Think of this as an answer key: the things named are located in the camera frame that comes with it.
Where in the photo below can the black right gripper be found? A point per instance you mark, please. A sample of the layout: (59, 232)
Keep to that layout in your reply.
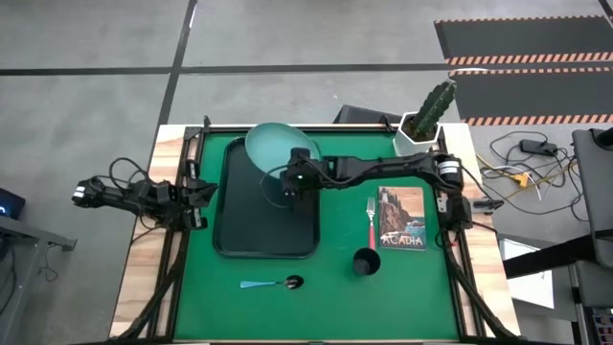
(311, 175)

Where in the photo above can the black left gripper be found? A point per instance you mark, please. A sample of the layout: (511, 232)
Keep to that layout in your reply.
(191, 218)

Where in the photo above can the teal plastic plate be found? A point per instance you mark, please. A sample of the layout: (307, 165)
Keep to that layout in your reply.
(270, 146)

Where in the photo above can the dark blue plastic cup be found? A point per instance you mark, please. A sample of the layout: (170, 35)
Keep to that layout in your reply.
(367, 262)

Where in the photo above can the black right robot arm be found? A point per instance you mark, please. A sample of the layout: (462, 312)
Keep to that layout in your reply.
(383, 165)

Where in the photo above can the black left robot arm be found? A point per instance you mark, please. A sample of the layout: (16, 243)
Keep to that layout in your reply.
(124, 196)

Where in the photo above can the black plastic tray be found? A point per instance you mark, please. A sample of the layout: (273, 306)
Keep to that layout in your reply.
(254, 230)

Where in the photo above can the black box behind table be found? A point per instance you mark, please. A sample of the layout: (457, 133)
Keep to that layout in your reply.
(364, 116)

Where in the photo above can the Acadia lighthouse postcard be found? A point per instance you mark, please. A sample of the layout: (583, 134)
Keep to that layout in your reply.
(402, 215)

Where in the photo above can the white hexagonal plant pot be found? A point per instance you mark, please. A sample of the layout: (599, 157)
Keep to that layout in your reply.
(407, 144)

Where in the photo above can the green table mat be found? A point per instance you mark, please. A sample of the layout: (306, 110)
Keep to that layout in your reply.
(335, 311)

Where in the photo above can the green cactus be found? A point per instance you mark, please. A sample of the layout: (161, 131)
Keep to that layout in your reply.
(433, 108)

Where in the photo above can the grey metal desk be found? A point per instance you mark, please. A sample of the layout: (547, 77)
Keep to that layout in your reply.
(29, 235)

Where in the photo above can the dark device with blue light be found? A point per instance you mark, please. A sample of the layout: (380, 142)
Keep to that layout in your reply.
(9, 203)

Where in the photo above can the yellow power plug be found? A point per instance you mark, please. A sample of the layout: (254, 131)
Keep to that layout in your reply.
(520, 179)

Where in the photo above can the black power adapter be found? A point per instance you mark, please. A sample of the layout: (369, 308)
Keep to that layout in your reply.
(538, 146)

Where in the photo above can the white box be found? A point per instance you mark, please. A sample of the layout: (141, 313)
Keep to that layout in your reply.
(527, 282)

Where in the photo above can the black hazard-striped floor mat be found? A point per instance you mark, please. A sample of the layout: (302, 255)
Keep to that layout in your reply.
(531, 96)
(522, 38)

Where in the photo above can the black frame clamp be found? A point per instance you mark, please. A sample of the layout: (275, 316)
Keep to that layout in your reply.
(486, 204)

